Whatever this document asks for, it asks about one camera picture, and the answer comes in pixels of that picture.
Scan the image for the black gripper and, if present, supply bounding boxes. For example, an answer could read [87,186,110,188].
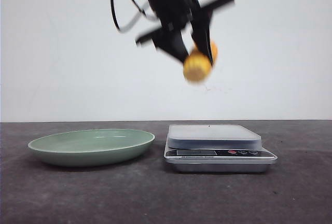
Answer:
[136,0,234,66]

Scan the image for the yellow corn cob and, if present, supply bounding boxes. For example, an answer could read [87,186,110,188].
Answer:
[183,40,218,83]

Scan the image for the silver digital kitchen scale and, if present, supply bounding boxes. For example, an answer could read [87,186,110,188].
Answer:
[164,124,278,173]

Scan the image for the green round plate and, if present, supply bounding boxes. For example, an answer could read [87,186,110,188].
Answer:
[27,129,155,167]

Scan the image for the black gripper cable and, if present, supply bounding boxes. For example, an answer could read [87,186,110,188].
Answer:
[108,0,161,34]

